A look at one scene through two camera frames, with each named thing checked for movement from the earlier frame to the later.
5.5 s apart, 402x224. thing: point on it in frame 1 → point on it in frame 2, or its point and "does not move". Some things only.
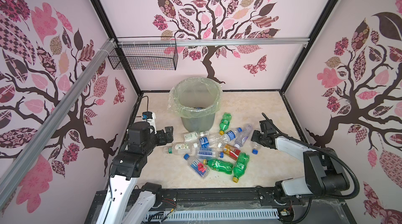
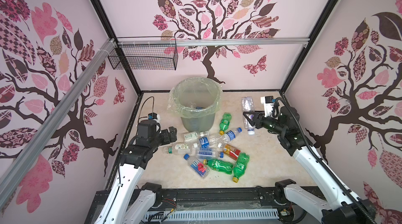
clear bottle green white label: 192,135 does not move
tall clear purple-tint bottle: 241,138 → 248,105
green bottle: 224,123 does not move
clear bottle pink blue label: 199,167 does not move
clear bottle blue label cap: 231,135 does not move
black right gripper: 254,136 → 257,121
